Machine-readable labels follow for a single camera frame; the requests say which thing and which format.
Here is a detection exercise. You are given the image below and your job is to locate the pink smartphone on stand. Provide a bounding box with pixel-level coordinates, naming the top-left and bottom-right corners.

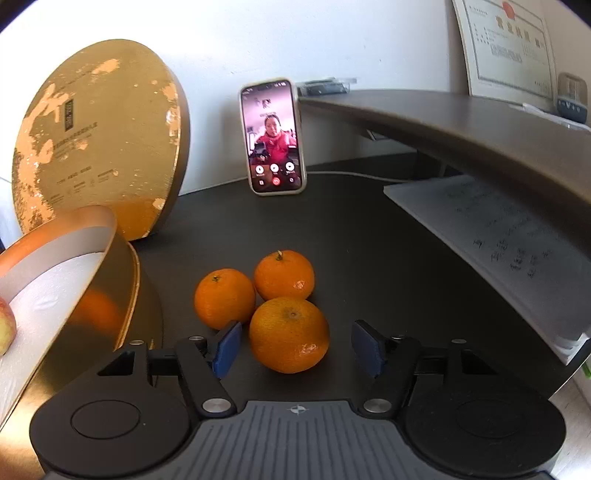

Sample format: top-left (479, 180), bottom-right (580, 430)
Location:
top-left (239, 78), bottom-right (307, 196)

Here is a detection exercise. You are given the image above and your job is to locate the dark wooden raised shelf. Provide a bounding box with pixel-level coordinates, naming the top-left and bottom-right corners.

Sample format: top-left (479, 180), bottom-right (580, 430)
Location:
top-left (301, 90), bottom-right (590, 221)

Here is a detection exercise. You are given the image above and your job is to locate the black item on shelf corner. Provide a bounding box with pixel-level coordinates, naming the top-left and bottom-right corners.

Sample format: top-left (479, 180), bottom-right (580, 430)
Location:
top-left (295, 77), bottom-right (356, 97)

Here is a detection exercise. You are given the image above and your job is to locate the white paper stack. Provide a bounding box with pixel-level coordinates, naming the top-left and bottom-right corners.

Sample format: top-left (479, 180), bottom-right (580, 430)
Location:
top-left (384, 175), bottom-right (590, 364)

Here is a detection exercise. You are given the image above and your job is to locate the round gold box base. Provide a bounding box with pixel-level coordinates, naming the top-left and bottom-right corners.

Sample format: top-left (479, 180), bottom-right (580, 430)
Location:
top-left (1, 206), bottom-right (163, 479)

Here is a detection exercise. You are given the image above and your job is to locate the small blue card holder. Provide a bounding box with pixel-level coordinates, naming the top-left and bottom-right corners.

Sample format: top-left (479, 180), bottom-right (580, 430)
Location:
top-left (557, 72), bottom-right (588, 124)

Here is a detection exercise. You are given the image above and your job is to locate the clear plastic bag on shelf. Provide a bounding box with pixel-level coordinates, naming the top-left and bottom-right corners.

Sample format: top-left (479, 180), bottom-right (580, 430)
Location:
top-left (517, 99), bottom-right (590, 131)

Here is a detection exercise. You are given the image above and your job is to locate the white phone charging cable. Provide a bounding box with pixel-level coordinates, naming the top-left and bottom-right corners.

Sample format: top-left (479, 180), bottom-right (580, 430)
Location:
top-left (304, 170), bottom-right (408, 183)

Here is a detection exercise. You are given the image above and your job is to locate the mandarin orange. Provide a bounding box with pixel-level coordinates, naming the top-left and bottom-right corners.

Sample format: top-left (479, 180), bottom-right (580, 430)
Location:
top-left (249, 297), bottom-right (331, 374)
top-left (253, 250), bottom-right (315, 300)
top-left (193, 268), bottom-right (256, 330)

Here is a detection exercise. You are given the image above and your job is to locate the framed business licence certificate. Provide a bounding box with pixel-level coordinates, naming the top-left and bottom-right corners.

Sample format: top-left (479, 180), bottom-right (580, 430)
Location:
top-left (453, 0), bottom-right (556, 110)

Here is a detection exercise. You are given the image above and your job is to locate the round gold box lid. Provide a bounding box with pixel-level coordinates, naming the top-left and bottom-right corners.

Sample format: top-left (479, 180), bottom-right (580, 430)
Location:
top-left (12, 39), bottom-right (190, 241)

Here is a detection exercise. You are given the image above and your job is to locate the red yellow apple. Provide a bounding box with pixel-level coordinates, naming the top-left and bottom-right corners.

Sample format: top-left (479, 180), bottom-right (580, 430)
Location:
top-left (0, 298), bottom-right (17, 356)

